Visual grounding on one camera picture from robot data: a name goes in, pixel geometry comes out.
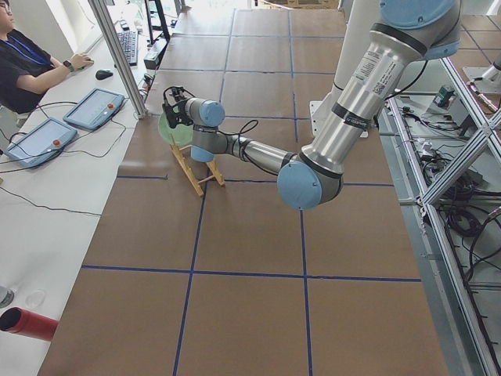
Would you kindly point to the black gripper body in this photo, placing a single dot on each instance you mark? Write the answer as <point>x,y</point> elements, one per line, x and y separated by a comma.
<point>180,108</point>

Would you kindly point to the light green ceramic plate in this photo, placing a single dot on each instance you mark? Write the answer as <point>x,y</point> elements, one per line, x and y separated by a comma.
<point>180,136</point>

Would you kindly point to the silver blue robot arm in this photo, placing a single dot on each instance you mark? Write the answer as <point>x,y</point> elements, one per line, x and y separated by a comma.
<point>383,38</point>

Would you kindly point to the blue teach pendant far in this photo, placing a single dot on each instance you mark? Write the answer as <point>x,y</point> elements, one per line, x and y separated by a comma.
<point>95,109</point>

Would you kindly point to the blue teach pendant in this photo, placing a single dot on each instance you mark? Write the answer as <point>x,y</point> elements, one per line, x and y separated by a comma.
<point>41,143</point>
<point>95,109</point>

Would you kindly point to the black computer mouse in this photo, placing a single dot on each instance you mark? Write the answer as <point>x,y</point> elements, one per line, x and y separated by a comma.
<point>103,74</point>

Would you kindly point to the black keyboard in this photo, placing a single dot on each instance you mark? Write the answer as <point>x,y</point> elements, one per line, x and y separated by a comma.
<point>129,44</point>

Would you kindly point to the blue teach pendant near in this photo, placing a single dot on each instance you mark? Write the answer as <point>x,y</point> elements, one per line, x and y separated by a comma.
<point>41,143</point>

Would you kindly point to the person in black shirt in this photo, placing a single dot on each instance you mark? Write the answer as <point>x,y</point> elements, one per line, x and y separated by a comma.
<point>28,71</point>

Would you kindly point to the red cylinder tube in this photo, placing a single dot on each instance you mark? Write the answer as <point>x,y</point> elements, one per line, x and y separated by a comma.
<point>29,324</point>

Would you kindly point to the green electronic device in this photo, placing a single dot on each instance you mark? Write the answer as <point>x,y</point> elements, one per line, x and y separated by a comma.
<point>443,96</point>

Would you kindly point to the aluminium frame upright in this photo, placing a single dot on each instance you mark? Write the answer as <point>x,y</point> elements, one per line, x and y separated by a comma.
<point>103,18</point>

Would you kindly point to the aluminium frame side rail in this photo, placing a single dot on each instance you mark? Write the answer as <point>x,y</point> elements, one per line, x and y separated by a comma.
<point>449,173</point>

